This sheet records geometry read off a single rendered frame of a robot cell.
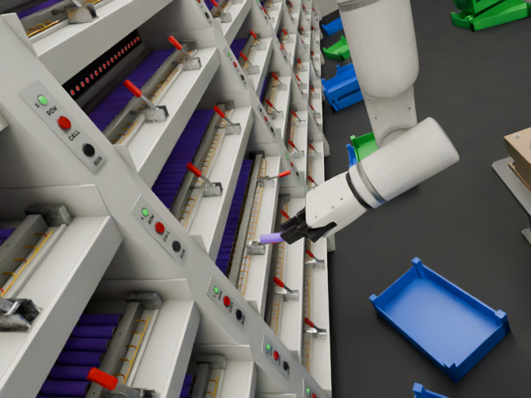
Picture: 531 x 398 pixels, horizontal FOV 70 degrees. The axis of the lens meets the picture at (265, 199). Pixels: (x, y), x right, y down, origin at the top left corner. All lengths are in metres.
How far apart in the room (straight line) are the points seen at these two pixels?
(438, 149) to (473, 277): 0.74
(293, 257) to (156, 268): 0.62
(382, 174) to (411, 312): 0.70
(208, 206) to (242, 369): 0.32
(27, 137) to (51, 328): 0.21
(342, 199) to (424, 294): 0.70
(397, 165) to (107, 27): 0.53
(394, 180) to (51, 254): 0.49
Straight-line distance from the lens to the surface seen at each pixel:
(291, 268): 1.11
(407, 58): 0.57
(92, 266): 0.50
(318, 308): 1.25
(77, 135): 0.55
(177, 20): 1.14
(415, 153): 0.63
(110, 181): 0.56
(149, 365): 0.59
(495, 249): 1.37
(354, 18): 0.56
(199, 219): 0.76
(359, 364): 1.23
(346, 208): 0.65
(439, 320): 1.24
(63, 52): 0.62
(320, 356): 1.16
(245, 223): 0.96
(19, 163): 0.55
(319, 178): 1.74
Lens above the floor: 1.05
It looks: 31 degrees down
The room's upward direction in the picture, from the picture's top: 33 degrees counter-clockwise
